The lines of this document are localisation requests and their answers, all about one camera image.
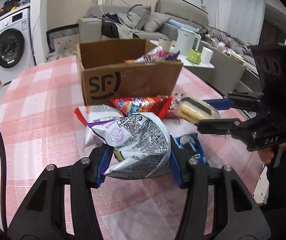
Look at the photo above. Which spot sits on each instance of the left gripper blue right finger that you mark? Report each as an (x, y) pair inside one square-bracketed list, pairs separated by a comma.
[(178, 165)]

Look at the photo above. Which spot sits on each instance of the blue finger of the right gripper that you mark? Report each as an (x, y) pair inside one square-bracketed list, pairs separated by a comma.
[(238, 100), (232, 126)]

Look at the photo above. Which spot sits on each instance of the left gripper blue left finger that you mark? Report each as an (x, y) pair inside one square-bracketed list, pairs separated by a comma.
[(102, 159)]

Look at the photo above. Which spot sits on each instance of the blue Oreo pack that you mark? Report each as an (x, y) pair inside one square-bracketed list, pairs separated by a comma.
[(191, 144)]

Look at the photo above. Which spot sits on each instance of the clear wafer biscuit pack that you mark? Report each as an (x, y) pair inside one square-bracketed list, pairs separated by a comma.
[(193, 109)]

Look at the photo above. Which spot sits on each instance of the white purple printed snack bag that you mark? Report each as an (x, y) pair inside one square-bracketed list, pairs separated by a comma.
[(141, 145)]

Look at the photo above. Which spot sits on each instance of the white red rice snack bag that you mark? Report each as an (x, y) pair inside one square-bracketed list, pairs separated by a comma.
[(95, 114)]

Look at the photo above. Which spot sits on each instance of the red triangular chip bag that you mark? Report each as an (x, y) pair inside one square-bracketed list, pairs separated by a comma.
[(159, 105)]

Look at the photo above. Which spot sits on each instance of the purple candy bag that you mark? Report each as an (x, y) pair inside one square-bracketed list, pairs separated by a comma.
[(158, 54)]

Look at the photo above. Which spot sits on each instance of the red barcode snack pack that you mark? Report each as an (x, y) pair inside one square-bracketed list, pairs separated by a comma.
[(171, 113)]

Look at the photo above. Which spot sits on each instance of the person's right hand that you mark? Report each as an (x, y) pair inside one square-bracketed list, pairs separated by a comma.
[(266, 154)]

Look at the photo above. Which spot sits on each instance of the white cylinder cup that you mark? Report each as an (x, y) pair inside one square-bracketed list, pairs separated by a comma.
[(206, 55)]

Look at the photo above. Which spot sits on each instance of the grey blanket pile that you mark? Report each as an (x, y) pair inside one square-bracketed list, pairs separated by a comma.
[(226, 43)]

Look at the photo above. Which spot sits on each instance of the green ceramic mug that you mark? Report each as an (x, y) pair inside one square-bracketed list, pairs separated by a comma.
[(194, 56)]

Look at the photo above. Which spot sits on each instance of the pink plaid tablecloth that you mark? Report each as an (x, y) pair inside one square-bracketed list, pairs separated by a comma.
[(39, 127)]

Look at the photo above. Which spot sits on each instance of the white electric kettle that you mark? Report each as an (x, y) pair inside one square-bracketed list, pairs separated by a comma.
[(187, 40)]

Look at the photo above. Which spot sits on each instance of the SF cardboard box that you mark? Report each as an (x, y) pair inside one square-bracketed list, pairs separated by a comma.
[(109, 70)]

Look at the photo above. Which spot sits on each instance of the beige tumbler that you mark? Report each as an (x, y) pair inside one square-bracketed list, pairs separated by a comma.
[(165, 43)]

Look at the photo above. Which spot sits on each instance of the grey pillow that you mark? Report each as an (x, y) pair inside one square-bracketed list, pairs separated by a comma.
[(140, 13), (155, 21)]

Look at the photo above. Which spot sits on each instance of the black white patterned pet bed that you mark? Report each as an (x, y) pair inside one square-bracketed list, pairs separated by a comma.
[(60, 32)]

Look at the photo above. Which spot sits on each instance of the grey jacket on sofa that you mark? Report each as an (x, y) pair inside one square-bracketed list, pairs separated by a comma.
[(120, 26)]

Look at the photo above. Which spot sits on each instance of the grey sofa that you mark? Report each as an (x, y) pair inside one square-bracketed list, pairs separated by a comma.
[(183, 15)]

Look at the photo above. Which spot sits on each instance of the white washing machine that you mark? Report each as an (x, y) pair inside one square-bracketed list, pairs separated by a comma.
[(16, 52)]

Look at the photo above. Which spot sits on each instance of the black pressure cooker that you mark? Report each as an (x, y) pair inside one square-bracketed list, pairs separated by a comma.
[(9, 4)]

